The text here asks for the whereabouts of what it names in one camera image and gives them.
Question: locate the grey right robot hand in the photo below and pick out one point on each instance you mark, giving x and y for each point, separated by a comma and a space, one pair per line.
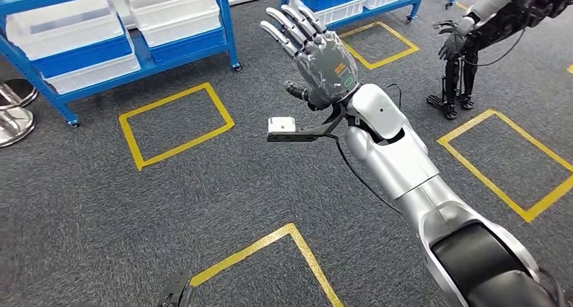
329, 69

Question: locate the blue metal shelf rack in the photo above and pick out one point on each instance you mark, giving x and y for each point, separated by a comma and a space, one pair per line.
226, 27

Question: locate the chrome stanchion post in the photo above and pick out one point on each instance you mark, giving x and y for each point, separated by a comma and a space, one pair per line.
13, 125
18, 92

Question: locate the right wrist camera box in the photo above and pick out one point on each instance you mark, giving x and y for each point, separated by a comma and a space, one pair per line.
282, 125

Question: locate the black camera bracket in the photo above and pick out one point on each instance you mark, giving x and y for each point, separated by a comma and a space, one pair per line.
313, 132

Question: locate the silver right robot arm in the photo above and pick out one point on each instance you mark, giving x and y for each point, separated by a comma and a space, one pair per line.
394, 161

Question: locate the black humanoid robot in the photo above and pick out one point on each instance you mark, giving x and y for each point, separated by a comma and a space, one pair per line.
492, 22

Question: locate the yellow floor tape square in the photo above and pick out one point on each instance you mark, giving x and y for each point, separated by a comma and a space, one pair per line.
291, 229

